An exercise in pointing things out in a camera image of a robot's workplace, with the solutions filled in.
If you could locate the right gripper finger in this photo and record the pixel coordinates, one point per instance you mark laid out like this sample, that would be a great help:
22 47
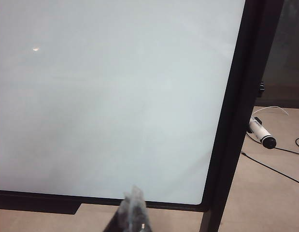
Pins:
133 212

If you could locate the white marker pen black cap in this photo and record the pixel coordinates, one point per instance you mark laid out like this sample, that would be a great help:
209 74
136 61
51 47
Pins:
260 131

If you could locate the black clamp knob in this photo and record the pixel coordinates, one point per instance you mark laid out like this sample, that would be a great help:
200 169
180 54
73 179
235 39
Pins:
261 86

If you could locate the white whiteboard with black frame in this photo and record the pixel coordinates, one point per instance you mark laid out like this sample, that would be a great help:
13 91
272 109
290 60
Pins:
103 96

